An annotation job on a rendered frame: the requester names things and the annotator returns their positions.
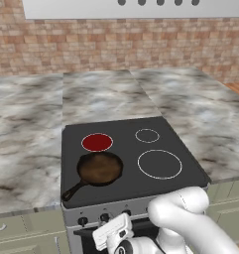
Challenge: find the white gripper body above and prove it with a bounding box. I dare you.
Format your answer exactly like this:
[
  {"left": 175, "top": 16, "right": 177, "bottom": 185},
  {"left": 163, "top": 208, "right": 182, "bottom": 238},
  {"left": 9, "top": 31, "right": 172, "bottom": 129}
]
[{"left": 91, "top": 212, "right": 135, "bottom": 252}]

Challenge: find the black glass-top stove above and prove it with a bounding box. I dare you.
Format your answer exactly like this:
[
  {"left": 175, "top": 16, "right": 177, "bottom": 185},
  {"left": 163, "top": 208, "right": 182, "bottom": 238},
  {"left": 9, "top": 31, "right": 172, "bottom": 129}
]
[{"left": 60, "top": 116, "right": 212, "bottom": 254}]

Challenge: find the glowing red stove burner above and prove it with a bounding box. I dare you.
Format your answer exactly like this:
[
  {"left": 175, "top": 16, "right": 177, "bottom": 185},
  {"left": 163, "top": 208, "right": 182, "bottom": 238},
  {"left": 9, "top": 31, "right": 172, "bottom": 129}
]
[{"left": 80, "top": 132, "right": 114, "bottom": 153}]

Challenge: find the dark cast iron frying pan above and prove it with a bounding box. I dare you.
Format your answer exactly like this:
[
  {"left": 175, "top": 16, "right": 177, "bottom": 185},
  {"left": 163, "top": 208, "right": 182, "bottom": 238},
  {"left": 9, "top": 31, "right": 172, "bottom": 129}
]
[{"left": 60, "top": 151, "right": 124, "bottom": 202}]

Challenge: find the pale green drawer front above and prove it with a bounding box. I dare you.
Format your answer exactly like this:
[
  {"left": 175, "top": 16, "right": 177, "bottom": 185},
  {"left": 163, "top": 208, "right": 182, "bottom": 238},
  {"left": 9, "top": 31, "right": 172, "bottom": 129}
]
[
  {"left": 207, "top": 178, "right": 239, "bottom": 203},
  {"left": 0, "top": 209, "right": 66, "bottom": 242}
]

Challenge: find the pale green cupboard door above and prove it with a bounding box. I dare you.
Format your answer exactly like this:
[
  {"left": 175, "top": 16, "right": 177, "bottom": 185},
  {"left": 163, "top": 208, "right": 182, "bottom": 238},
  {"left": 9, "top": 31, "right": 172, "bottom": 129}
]
[
  {"left": 0, "top": 231, "right": 71, "bottom": 254},
  {"left": 205, "top": 197, "right": 239, "bottom": 246}
]

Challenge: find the grey range hood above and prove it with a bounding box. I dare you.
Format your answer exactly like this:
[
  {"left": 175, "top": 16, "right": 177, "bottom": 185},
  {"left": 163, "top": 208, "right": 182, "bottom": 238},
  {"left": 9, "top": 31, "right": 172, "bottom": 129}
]
[{"left": 21, "top": 0, "right": 239, "bottom": 20}]

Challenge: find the black oven door handle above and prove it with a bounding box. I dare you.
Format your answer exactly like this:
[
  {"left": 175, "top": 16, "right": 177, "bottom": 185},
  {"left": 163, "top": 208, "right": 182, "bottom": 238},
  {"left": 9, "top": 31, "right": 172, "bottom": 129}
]
[{"left": 72, "top": 219, "right": 159, "bottom": 238}]

